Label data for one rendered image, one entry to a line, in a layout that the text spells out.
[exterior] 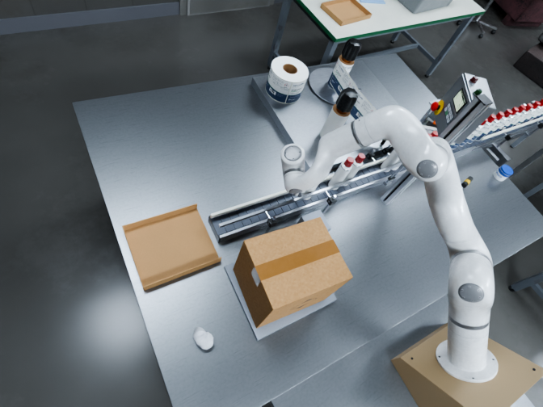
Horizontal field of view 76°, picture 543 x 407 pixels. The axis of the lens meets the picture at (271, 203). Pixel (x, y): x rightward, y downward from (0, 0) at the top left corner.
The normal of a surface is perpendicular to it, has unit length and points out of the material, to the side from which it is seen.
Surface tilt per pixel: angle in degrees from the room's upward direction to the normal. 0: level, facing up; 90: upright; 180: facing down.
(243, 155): 0
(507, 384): 44
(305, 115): 0
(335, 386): 0
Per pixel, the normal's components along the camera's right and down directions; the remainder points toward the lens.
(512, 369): -0.15, -0.93
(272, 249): 0.22, -0.51
